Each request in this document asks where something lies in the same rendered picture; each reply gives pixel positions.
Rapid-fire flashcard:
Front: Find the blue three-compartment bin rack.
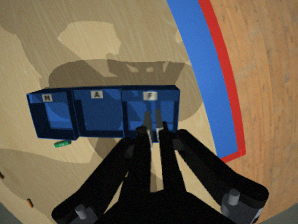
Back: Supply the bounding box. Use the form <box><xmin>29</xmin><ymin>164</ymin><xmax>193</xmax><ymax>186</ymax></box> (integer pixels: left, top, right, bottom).
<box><xmin>26</xmin><ymin>85</ymin><xmax>180</xmax><ymax>143</ymax></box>

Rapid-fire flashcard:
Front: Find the small green battery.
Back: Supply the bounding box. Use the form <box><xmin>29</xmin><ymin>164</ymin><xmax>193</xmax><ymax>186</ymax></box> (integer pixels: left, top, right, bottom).
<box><xmin>53</xmin><ymin>140</ymin><xmax>71</xmax><ymax>148</ymax></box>

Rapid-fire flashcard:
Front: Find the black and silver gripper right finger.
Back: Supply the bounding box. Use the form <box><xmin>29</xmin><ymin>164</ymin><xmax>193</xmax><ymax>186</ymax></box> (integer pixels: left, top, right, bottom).
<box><xmin>155</xmin><ymin>109</ymin><xmax>269</xmax><ymax>224</ymax></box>

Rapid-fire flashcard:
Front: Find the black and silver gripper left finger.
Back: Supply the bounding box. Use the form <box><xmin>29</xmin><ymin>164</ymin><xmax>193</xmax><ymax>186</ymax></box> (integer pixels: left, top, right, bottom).
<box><xmin>51</xmin><ymin>111</ymin><xmax>153</xmax><ymax>224</ymax></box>

